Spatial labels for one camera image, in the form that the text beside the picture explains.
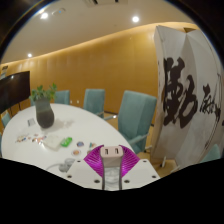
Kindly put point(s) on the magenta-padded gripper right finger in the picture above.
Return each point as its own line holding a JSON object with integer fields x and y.
{"x": 130, "y": 160}

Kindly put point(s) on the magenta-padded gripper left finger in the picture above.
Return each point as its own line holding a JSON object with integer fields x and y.
{"x": 93, "y": 161}

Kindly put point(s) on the small pink charger block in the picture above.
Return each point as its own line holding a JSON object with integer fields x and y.
{"x": 111, "y": 156}

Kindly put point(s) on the small round colourful badge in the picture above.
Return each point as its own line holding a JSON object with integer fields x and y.
{"x": 76, "y": 152}
{"x": 92, "y": 145}
{"x": 80, "y": 144}

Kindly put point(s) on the small green object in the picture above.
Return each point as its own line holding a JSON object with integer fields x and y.
{"x": 66, "y": 141}

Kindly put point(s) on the flat white box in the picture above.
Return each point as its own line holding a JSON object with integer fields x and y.
{"x": 54, "y": 142}

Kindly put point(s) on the teal chairs group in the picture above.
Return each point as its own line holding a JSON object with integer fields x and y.
{"x": 136, "y": 113}

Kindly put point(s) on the scattered small colourful stickers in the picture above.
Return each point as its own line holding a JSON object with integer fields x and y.
{"x": 38, "y": 138}

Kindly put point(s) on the potted plant in grey vase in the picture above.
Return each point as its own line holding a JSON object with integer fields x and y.
{"x": 44, "y": 115}

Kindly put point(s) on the small grey card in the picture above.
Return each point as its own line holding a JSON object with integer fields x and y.
{"x": 31, "y": 122}

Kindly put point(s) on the colourful sticker sheet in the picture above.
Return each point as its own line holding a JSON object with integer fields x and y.
{"x": 22, "y": 138}

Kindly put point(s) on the white calligraphy folding screen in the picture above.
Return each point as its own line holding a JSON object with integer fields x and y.
{"x": 180, "y": 100}

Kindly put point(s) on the black wall television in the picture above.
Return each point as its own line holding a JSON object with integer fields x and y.
{"x": 13, "y": 91}

